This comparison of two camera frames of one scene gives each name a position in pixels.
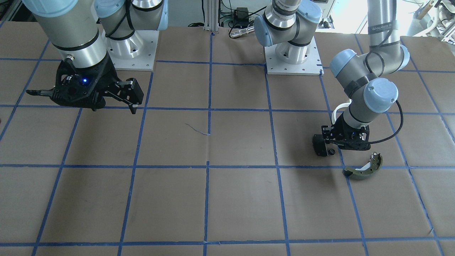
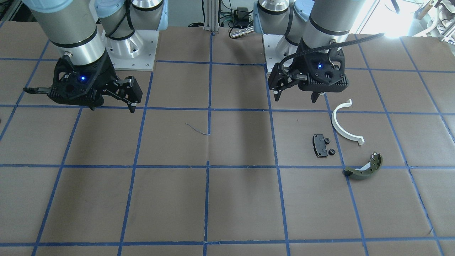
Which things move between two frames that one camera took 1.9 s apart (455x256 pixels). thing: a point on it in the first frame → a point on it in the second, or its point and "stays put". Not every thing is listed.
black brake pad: [319, 145] stays put
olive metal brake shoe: [367, 171] stays put
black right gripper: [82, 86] stays put
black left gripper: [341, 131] → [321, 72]
